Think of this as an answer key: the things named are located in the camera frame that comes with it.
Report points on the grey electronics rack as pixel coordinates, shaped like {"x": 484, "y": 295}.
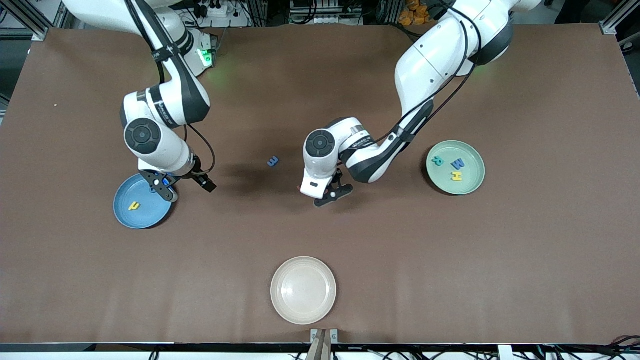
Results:
{"x": 325, "y": 10}

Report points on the teal foam letter R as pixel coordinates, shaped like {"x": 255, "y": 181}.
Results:
{"x": 437, "y": 161}

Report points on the metal mounting bracket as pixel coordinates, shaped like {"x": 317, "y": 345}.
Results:
{"x": 334, "y": 336}

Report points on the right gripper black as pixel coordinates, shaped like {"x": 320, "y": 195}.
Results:
{"x": 196, "y": 174}

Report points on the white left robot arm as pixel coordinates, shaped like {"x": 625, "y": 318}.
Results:
{"x": 430, "y": 65}

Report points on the blue foam letter m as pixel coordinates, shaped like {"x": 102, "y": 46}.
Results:
{"x": 273, "y": 161}

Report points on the beige plate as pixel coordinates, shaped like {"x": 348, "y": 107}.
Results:
{"x": 303, "y": 290}

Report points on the yellow foam letter H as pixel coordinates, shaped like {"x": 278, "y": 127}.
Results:
{"x": 456, "y": 176}

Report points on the blue plate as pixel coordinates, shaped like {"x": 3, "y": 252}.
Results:
{"x": 145, "y": 215}

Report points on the yellow lowercase letter h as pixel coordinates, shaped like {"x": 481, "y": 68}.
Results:
{"x": 134, "y": 206}

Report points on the orange snack packets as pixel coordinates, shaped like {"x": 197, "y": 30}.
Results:
{"x": 415, "y": 12}

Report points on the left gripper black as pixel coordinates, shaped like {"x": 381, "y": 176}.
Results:
{"x": 336, "y": 178}

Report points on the beige camera post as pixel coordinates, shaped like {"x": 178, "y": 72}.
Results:
{"x": 320, "y": 350}

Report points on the pale green plate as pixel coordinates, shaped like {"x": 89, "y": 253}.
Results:
{"x": 470, "y": 150}

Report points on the blue foam letter W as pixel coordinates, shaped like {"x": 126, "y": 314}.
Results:
{"x": 457, "y": 164}

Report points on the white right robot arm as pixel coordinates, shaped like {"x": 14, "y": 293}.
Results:
{"x": 170, "y": 150}

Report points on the aluminium frame profile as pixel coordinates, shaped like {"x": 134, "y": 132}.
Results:
{"x": 40, "y": 34}
{"x": 607, "y": 28}

